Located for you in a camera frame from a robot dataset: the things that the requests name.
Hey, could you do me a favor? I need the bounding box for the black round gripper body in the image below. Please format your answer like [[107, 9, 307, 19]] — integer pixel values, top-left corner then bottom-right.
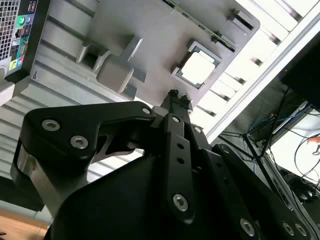
[[46, 153, 242, 240]]

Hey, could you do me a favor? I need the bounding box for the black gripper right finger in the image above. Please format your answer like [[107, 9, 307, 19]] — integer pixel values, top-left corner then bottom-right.
[[180, 93, 320, 240]]

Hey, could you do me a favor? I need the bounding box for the square CPU chip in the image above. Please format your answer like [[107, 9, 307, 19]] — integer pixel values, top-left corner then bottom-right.
[[175, 45, 221, 89]]

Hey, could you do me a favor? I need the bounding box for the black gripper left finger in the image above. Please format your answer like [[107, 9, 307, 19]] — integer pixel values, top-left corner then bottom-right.
[[9, 89, 197, 225]]

